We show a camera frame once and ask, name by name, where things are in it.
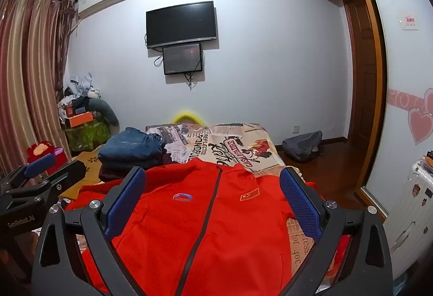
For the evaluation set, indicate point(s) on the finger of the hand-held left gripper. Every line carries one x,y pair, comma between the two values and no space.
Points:
39,164
66,175

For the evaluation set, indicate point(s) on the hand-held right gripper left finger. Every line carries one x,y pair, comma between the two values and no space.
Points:
125,201

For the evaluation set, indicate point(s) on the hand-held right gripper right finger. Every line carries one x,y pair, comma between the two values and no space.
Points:
301,201

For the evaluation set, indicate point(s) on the red zip jacket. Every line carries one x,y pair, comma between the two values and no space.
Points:
209,235

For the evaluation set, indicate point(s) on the red plush flower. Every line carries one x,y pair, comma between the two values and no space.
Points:
40,150

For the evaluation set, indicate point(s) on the mustard paw print mat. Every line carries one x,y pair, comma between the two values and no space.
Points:
89,164

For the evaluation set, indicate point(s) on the green bag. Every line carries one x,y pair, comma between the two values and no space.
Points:
88,137

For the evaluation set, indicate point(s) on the grey backpack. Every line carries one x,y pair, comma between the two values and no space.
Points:
302,147

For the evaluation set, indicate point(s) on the orange box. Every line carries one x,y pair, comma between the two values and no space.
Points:
79,119

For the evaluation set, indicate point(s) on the folded blue jeans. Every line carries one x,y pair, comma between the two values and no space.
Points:
132,143

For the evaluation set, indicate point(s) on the grey pillow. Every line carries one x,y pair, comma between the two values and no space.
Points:
108,111

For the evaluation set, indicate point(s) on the pile of clutter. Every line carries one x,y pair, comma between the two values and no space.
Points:
79,89

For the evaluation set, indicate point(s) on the striped brown curtain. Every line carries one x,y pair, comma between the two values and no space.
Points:
30,79

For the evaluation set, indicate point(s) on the yellow curved headboard piece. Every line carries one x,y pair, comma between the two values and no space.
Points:
187,115

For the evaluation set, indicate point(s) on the white suitcase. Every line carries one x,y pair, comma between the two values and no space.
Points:
411,211

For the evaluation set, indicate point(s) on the brown wooden door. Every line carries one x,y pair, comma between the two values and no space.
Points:
363,79

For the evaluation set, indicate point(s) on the white wall socket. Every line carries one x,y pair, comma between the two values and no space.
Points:
295,128

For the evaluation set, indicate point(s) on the small black wall monitor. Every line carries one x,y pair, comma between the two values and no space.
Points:
182,58

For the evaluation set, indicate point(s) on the black wall television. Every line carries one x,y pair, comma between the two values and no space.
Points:
181,23

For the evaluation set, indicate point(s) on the small wall sticker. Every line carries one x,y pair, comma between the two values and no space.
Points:
410,22

